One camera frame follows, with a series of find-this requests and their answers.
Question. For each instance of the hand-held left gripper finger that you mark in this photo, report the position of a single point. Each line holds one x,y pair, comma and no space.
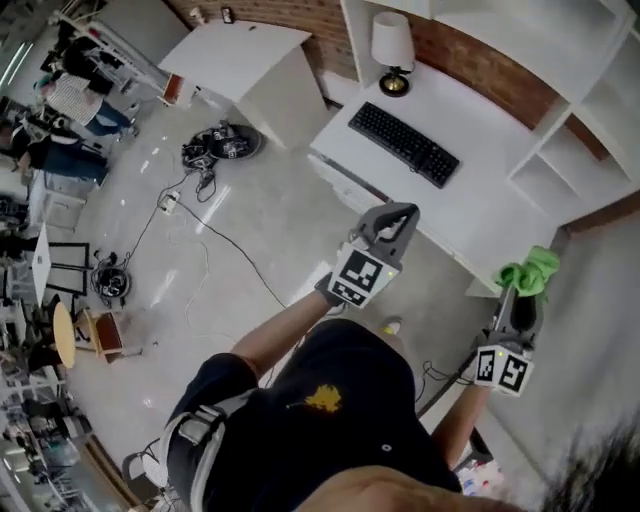
406,235
370,215

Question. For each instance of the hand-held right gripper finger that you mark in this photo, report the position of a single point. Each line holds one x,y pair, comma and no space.
506,310
542,320

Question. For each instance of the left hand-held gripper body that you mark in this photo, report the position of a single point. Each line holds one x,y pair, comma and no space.
362,272

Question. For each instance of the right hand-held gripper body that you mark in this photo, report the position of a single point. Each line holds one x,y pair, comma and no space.
505,370

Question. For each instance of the green cloth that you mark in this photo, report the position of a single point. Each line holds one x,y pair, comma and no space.
530,272

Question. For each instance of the white shelf unit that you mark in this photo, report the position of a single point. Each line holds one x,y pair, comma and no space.
550,150

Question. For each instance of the person's right forearm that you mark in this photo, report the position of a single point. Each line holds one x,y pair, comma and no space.
462,425

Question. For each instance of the person's left forearm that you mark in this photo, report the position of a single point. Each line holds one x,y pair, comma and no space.
280,332

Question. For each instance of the white desk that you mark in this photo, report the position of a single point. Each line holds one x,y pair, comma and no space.
475,215

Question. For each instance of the person's left hand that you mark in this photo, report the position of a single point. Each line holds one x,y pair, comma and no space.
332,295

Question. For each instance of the person's yellow white shoe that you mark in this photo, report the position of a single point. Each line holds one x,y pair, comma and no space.
391,326

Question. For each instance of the black keyboard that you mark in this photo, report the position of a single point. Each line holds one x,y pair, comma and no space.
400,140

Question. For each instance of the person's face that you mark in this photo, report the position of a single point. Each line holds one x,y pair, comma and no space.
400,492

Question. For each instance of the person's black shirt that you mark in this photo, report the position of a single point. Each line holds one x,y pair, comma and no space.
325,440

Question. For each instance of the white shade table lamp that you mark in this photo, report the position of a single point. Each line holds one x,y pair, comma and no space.
392,40

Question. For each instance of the white power strip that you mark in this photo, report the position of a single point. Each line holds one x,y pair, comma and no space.
169,202

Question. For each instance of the reddish brown box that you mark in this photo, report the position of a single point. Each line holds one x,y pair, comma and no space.
172,90

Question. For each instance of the small black object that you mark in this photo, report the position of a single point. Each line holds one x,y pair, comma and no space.
227,15

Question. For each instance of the small beige ornament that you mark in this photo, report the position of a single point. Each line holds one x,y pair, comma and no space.
199,16

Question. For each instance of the wooden chair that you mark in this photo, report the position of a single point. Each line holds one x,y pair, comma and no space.
107,335

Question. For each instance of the white metal rack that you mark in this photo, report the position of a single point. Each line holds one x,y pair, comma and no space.
125,60

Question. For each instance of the grey metal chair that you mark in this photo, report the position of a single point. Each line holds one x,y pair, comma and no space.
145,467

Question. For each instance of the round wooden table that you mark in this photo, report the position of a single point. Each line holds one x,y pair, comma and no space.
64,335

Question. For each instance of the white drawer cabinet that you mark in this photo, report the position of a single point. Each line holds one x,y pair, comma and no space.
57,202

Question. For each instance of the white side table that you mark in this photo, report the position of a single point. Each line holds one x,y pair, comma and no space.
41,262

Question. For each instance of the black frame stand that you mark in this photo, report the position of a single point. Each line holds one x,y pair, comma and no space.
70,272

